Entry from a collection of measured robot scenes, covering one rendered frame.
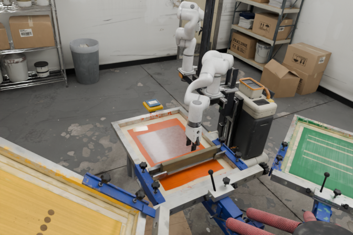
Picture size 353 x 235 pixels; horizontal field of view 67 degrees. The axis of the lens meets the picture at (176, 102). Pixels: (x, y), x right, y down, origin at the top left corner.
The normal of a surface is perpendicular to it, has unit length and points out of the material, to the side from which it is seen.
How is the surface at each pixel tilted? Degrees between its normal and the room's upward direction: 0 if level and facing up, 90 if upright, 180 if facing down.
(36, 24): 87
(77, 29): 90
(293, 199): 0
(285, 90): 90
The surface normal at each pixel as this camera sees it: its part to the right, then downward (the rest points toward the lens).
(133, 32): 0.49, 0.47
